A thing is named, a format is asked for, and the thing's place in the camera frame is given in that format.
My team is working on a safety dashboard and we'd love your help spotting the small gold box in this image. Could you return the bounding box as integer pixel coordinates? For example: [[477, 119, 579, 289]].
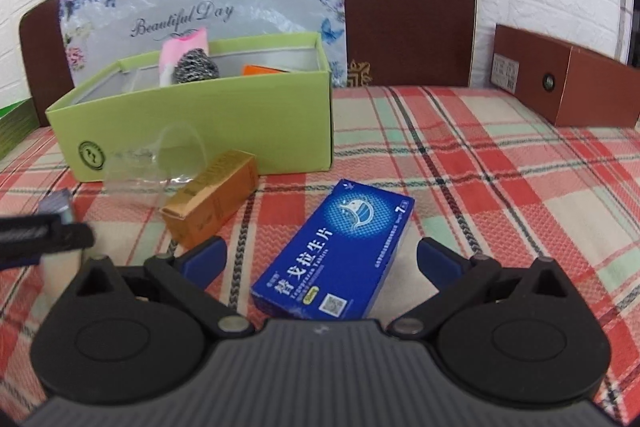
[[160, 150, 258, 249]]

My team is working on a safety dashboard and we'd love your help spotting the plaid red bed sheet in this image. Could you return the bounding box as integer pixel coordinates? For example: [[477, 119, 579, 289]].
[[0, 84, 640, 425]]

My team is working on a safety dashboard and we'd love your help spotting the white glove with pink cuff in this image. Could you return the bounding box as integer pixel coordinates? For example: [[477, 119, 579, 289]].
[[158, 27, 208, 87]]

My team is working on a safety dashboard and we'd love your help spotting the steel wool scrubber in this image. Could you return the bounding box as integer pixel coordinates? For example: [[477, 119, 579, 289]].
[[171, 49, 220, 84]]

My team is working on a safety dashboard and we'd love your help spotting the dark brown wooden headboard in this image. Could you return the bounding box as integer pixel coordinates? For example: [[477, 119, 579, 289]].
[[18, 0, 476, 113]]

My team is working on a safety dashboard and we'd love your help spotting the orange white medicine box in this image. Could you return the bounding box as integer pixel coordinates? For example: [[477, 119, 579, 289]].
[[242, 64, 288, 76]]

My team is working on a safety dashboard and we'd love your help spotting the blue medicine tablet box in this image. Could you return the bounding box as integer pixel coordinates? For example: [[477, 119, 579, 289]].
[[250, 179, 414, 321]]

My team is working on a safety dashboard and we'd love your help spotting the dark green box at left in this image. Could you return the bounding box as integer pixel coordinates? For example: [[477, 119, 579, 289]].
[[0, 98, 39, 159]]

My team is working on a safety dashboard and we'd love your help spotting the brown cardboard box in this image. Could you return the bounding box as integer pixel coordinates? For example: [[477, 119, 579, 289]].
[[490, 25, 639, 128]]

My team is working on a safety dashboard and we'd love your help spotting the light green open cardboard box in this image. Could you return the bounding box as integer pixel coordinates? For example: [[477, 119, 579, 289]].
[[46, 32, 333, 182]]

